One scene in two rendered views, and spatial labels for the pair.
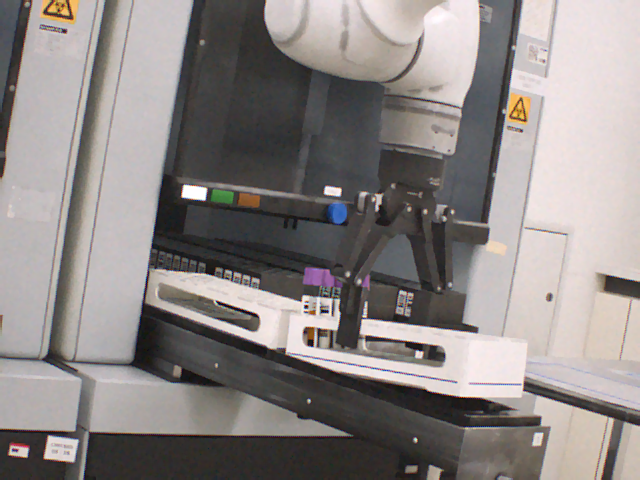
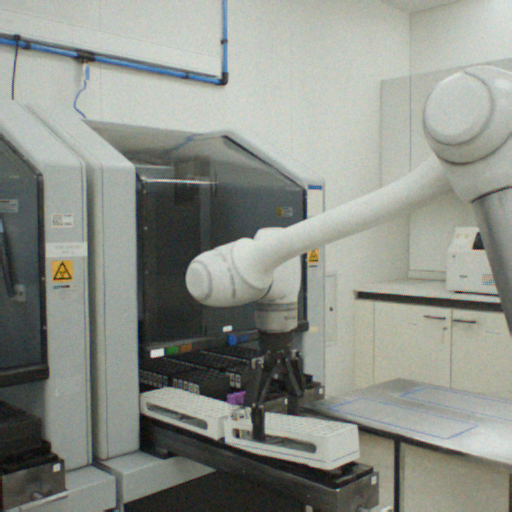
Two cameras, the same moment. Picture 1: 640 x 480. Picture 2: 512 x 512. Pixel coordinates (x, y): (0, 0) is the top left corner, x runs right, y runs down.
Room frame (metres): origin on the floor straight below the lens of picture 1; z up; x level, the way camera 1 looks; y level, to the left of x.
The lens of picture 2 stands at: (0.14, 0.08, 1.30)
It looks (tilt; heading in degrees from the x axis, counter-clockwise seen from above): 3 degrees down; 355
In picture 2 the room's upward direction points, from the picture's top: straight up
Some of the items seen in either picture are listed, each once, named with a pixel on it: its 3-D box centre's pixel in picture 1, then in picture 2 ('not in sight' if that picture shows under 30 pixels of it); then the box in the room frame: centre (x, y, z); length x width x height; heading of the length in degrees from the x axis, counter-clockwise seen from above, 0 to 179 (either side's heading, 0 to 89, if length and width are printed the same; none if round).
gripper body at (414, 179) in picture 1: (408, 192); (276, 350); (1.51, -0.10, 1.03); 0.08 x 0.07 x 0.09; 129
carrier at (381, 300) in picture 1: (363, 303); (252, 378); (1.99, -0.09, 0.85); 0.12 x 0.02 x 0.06; 129
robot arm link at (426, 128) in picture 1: (418, 129); (275, 316); (1.50, -0.10, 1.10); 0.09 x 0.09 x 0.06
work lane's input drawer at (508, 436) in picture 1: (314, 385); (242, 453); (1.59, -0.03, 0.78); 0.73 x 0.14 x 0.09; 40
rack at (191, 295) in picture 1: (235, 313); (191, 413); (1.72, 0.08, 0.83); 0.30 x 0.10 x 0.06; 40
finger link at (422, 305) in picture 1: (420, 320); (293, 412); (1.54, -0.14, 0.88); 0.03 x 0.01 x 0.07; 39
